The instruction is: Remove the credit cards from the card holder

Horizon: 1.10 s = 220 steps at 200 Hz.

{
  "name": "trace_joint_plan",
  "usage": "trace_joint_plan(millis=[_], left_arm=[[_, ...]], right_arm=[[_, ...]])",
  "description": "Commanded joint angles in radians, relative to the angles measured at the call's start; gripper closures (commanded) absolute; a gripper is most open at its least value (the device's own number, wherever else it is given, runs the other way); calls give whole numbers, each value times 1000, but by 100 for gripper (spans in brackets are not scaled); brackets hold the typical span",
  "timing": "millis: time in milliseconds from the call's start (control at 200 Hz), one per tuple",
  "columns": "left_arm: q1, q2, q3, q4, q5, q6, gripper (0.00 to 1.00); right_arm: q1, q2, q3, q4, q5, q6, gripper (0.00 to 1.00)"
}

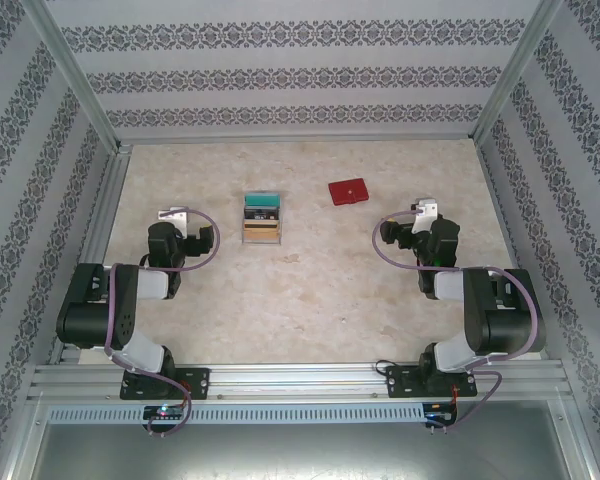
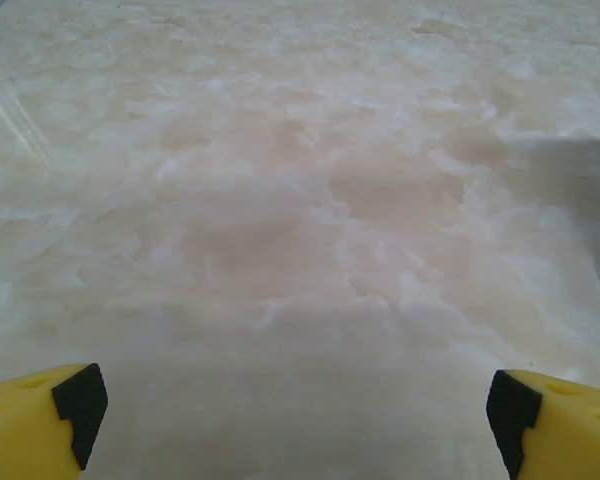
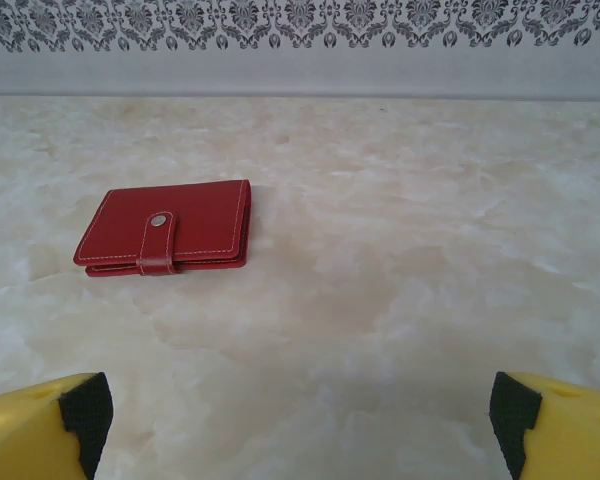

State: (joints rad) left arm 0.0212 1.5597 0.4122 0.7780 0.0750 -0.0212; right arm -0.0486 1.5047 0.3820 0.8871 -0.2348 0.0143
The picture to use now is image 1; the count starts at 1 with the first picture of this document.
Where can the clear acrylic card stand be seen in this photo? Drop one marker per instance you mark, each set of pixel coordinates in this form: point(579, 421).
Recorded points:
point(262, 243)

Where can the black credit card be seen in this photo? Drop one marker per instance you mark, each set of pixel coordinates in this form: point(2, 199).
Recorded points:
point(261, 215)

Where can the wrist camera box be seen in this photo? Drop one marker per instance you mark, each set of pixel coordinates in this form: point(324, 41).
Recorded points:
point(177, 217)
point(425, 212)

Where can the gold credit card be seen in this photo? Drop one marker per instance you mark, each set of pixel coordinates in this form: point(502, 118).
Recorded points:
point(262, 231)

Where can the red card holder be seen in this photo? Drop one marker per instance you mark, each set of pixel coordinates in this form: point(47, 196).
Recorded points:
point(349, 192)

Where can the aluminium side rail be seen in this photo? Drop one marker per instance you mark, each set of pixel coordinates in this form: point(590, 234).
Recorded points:
point(505, 220)

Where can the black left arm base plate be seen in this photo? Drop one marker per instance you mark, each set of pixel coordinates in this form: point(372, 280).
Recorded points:
point(197, 382)

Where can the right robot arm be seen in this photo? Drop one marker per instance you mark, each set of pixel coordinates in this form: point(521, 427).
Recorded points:
point(505, 320)

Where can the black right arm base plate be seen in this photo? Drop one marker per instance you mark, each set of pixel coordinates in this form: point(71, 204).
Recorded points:
point(400, 382)

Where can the aluminium frame post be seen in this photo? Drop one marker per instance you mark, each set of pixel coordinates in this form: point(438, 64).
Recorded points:
point(75, 70)
point(515, 70)

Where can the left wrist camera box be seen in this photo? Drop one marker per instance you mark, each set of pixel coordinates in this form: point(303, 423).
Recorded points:
point(177, 217)

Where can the teal credit card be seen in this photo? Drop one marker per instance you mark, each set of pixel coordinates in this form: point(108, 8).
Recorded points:
point(262, 201)

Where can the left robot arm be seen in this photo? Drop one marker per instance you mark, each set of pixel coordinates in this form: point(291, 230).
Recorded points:
point(87, 315)

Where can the grey metal panel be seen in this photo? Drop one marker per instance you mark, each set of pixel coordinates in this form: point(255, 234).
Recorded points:
point(300, 455)

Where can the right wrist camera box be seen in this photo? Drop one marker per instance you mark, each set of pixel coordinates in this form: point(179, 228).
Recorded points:
point(425, 212)

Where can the aluminium mounting rail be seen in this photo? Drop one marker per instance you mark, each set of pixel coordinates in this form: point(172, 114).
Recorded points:
point(300, 380)

